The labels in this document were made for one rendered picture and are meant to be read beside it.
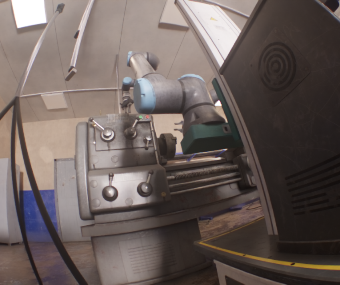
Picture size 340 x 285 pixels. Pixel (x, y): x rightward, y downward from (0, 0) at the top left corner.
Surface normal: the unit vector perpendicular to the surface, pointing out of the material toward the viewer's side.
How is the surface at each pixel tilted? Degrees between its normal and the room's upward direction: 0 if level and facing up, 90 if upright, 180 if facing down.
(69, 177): 90
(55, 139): 90
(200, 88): 90
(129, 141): 90
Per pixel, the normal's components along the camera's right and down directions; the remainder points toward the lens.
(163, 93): 0.36, 0.15
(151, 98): 0.27, 0.36
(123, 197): 0.29, -0.41
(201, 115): -0.30, -0.61
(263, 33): -0.96, 0.11
